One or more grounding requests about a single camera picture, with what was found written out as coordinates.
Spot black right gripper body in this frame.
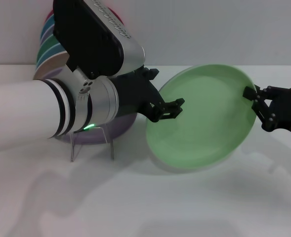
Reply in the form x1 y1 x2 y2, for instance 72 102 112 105
263 86 291 139

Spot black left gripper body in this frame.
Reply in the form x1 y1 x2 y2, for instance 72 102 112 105
111 65 166 117

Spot light green plate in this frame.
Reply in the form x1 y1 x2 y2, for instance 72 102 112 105
145 64 257 171

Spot lilac plate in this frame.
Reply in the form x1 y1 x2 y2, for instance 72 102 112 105
43 69 136 147

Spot clear acrylic plate rack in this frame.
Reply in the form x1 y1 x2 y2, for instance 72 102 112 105
70 125 116 162

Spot beige plate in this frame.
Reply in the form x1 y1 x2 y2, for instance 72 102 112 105
34 51 71 80

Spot light blue plate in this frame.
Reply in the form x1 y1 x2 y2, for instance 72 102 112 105
36 46 67 68

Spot dark green plate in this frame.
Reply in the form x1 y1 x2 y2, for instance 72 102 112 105
36 34 62 60

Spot dark blue plate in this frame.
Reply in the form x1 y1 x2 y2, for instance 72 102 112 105
40 14 57 40

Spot maroon plate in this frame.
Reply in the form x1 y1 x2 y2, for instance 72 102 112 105
46 7 125 26

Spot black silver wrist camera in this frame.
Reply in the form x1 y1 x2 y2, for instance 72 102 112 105
52 0 146 80

